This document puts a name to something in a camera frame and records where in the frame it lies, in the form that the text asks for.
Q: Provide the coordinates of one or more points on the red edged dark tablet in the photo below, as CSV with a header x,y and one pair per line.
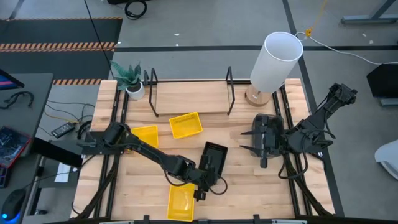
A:
x,y
12,144

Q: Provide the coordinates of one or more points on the black aluminium table frame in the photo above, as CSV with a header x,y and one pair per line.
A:
x,y
126,105

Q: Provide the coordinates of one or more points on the black hazard striped floor mat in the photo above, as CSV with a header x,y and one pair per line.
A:
x,y
62,32

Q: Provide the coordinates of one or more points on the white chair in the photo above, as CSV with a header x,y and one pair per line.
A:
x,y
388,155

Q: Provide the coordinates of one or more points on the thin black pole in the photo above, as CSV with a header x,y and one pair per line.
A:
x,y
100,37

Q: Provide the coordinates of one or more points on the black slotted plastic basket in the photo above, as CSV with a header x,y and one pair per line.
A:
x,y
214,154
278,124

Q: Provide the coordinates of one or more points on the grey metal stand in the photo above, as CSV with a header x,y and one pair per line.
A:
x,y
367,20

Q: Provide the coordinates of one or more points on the dark computer monitor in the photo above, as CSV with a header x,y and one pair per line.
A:
x,y
7,82

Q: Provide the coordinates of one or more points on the grey side desk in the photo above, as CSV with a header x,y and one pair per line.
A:
x,y
37,87

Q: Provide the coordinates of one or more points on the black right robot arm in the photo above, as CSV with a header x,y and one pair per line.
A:
x,y
323,109

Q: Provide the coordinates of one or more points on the wooden shelf black metal frame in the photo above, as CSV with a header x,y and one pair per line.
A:
x,y
186,98

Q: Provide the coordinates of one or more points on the yellow slotted plastic basket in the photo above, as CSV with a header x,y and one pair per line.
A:
x,y
180,205
147,133
186,125

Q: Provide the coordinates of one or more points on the white shade wooden base lamp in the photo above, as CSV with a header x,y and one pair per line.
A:
x,y
273,65

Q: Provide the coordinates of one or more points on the black square box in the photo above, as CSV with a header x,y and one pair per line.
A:
x,y
384,81

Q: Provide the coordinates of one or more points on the black flat box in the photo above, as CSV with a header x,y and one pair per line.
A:
x,y
56,152

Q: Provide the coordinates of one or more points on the grey metal base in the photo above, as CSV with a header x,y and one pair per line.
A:
x,y
390,102

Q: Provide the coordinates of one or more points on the black power adapter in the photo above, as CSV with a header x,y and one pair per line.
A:
x,y
63,130

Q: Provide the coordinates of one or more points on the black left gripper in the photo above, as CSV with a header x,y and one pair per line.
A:
x,y
209,180

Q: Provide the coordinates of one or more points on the black computer mouse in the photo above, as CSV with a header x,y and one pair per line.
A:
x,y
14,202

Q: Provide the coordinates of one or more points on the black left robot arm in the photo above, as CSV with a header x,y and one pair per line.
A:
x,y
155,154

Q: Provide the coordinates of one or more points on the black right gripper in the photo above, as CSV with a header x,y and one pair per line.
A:
x,y
273,141

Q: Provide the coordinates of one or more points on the green plant white pot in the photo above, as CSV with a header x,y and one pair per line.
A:
x,y
136,91

